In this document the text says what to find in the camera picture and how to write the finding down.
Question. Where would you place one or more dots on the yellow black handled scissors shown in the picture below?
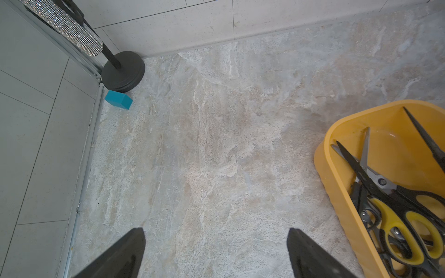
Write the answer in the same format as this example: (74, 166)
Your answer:
(407, 232)

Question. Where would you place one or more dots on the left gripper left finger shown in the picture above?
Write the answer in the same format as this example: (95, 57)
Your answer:
(122, 260)

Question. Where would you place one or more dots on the teal small block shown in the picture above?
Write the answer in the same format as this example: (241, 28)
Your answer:
(118, 99)

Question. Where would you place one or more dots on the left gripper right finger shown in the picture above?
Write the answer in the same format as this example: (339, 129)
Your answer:
(309, 260)

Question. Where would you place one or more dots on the yellow plastic storage box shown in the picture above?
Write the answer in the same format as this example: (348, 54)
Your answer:
(397, 151)

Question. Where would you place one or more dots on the silver blade black scissors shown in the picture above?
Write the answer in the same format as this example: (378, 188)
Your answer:
(399, 193)

